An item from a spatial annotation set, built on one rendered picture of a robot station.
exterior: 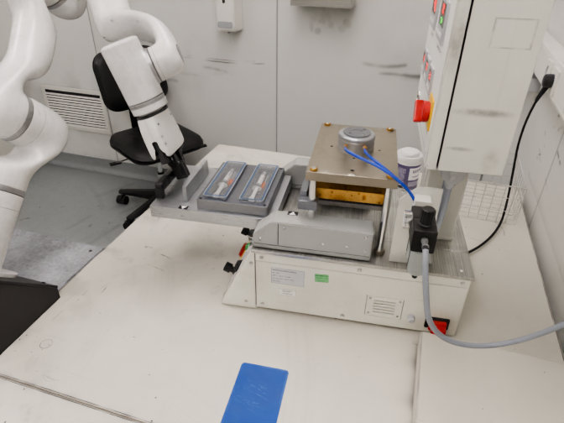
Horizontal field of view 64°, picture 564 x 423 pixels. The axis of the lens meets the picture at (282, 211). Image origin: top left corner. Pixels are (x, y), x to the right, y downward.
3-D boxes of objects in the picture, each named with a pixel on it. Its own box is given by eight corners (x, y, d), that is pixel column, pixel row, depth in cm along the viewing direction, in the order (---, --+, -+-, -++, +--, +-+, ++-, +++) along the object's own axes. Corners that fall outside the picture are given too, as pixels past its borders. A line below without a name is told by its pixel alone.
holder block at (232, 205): (284, 176, 117) (284, 167, 115) (267, 216, 100) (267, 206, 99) (223, 169, 119) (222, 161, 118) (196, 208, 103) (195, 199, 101)
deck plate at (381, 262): (452, 195, 118) (453, 193, 118) (474, 281, 89) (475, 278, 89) (282, 179, 126) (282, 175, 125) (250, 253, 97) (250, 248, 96)
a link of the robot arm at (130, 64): (166, 87, 106) (129, 102, 105) (140, 31, 100) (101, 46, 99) (166, 93, 98) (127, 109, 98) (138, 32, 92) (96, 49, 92)
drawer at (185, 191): (291, 188, 119) (292, 161, 115) (274, 234, 101) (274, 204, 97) (186, 177, 124) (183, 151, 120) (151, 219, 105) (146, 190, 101)
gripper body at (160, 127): (146, 105, 108) (167, 146, 113) (126, 119, 100) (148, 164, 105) (172, 96, 106) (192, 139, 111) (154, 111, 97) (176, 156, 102)
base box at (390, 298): (438, 249, 127) (451, 196, 118) (456, 352, 96) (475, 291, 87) (255, 227, 136) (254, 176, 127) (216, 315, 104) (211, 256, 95)
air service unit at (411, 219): (421, 247, 90) (436, 182, 83) (427, 295, 78) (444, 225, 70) (395, 243, 91) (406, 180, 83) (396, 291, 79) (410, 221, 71)
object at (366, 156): (416, 165, 112) (425, 115, 105) (425, 235, 86) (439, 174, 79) (320, 156, 116) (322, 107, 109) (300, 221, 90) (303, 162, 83)
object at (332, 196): (389, 169, 110) (394, 132, 105) (389, 216, 92) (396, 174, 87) (319, 162, 113) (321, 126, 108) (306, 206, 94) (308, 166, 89)
